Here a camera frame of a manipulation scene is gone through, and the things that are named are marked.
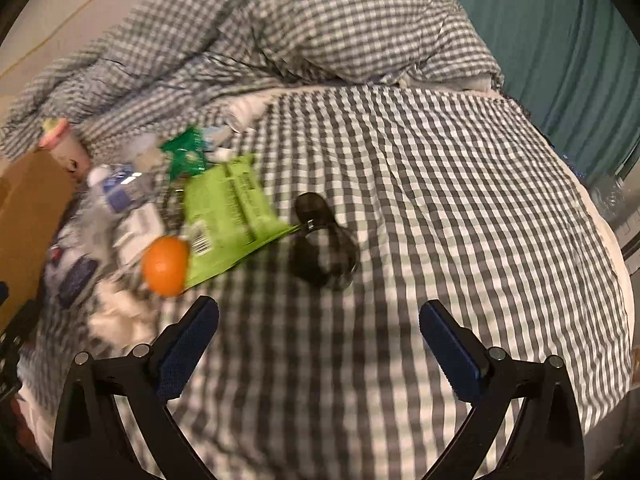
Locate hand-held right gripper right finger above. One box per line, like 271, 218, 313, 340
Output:
419, 299, 586, 480

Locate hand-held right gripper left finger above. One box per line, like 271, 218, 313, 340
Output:
51, 296, 221, 480

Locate orange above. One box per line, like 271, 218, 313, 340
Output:
141, 236, 192, 297

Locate white plastic device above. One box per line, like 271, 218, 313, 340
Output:
112, 205, 163, 266

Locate light green snack bag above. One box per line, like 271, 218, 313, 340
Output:
182, 156, 301, 291

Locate items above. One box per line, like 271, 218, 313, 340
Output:
82, 147, 166, 231

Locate cardboard box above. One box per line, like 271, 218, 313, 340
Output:
0, 150, 83, 331

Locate crumpled white tissue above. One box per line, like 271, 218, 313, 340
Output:
90, 280, 161, 356

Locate dark blue packet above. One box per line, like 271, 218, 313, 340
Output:
55, 255, 101, 311

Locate black sunglasses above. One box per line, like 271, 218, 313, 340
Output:
289, 192, 361, 291

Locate grey checkered bedsheet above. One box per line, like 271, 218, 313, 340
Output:
15, 85, 633, 480

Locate dark green packet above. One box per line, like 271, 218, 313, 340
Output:
160, 128, 208, 183

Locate pink cup with yellow cap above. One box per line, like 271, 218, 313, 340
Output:
39, 117, 92, 172

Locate teal curtain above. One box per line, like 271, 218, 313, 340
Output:
415, 0, 640, 186

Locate white padded headboard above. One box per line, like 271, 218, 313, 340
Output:
0, 0, 201, 126

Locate grey checkered duvet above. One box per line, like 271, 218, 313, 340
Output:
0, 0, 506, 161

